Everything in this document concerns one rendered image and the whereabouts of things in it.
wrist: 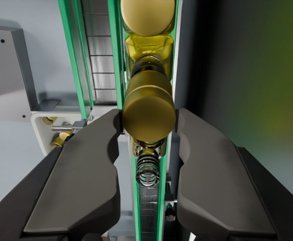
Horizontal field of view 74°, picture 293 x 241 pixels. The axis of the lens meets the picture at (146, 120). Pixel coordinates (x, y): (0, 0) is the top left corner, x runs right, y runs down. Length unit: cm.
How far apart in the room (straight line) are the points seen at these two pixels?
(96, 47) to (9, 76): 29
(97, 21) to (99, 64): 8
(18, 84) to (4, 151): 35
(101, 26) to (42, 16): 22
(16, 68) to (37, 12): 15
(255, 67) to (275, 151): 10
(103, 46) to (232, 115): 28
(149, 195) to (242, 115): 49
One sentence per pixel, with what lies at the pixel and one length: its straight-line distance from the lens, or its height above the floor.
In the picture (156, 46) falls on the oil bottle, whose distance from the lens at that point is 21.
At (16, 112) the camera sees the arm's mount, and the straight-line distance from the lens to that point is 70.
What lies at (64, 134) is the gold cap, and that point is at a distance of 66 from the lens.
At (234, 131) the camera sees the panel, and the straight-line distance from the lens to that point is 30.
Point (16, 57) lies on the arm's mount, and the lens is 61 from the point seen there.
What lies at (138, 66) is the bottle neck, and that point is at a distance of 17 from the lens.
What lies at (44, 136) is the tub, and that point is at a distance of 67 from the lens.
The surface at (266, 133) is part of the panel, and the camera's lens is 23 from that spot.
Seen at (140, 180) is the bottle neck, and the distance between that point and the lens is 24.
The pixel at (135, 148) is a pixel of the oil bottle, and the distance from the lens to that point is 27.
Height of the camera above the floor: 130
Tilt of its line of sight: 58 degrees down
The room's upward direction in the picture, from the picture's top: 178 degrees counter-clockwise
